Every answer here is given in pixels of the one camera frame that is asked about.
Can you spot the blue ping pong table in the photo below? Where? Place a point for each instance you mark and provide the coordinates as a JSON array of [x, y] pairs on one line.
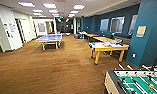
[[49, 38]]

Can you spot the interior window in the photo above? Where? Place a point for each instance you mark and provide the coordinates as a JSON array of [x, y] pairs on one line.
[[104, 25], [133, 25], [117, 25]]

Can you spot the ceiling light panel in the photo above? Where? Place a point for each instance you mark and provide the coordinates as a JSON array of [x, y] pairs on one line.
[[26, 4], [79, 6], [49, 5]]

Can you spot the dark long sofa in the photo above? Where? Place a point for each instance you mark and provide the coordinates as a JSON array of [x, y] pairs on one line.
[[122, 38]]

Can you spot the wooden foosball table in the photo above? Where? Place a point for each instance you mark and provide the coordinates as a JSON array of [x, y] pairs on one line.
[[137, 83]]

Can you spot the yellow wall notice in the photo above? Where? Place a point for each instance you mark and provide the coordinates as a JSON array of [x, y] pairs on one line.
[[141, 31]]

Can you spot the white wall sign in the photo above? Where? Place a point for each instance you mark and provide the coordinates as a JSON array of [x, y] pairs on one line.
[[12, 27]]

